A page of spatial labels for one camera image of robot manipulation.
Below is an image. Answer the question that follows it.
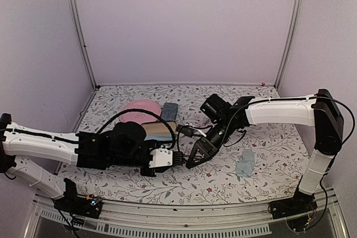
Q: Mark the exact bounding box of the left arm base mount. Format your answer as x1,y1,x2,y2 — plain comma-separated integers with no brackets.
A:
53,178,103,219

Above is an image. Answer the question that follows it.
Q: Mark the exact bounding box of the left aluminium frame post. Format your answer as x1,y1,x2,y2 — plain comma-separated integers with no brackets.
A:
68,0,98,90

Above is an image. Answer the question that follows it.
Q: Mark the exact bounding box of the aluminium frame post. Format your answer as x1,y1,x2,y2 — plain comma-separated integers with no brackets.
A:
274,0,303,91
68,0,98,90

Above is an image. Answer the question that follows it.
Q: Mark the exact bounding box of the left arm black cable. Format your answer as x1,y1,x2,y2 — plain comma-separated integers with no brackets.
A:
99,109,176,155

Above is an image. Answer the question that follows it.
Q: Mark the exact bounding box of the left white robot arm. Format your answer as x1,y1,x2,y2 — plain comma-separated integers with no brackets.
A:
1,113,184,212

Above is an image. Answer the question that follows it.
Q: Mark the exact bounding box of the black beige glasses case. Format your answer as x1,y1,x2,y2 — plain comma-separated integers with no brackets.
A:
141,122,177,138

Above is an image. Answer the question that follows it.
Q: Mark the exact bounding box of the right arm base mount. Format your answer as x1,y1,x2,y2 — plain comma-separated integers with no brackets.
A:
267,187,317,219

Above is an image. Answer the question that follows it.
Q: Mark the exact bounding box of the right aluminium frame post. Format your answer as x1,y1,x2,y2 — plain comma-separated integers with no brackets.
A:
274,0,303,91

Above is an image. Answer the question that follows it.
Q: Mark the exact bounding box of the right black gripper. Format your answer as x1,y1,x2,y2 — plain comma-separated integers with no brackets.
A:
186,118,234,170

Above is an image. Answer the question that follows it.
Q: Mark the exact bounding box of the pink round plate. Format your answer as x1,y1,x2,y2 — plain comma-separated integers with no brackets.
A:
120,100,161,125

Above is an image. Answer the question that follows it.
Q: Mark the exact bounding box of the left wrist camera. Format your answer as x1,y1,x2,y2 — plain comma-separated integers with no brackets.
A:
148,148,173,168

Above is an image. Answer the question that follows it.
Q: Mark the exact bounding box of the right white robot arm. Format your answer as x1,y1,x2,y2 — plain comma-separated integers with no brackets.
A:
186,89,344,213

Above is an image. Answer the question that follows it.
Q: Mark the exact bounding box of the grey marbled glasses case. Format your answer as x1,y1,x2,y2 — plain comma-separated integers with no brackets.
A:
161,103,179,122

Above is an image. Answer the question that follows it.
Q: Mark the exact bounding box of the front aluminium rail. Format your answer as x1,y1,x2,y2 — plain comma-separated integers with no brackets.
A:
25,188,351,237

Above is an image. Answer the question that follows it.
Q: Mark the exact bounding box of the light blue cleaning cloth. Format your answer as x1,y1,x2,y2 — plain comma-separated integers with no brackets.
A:
145,134,175,142

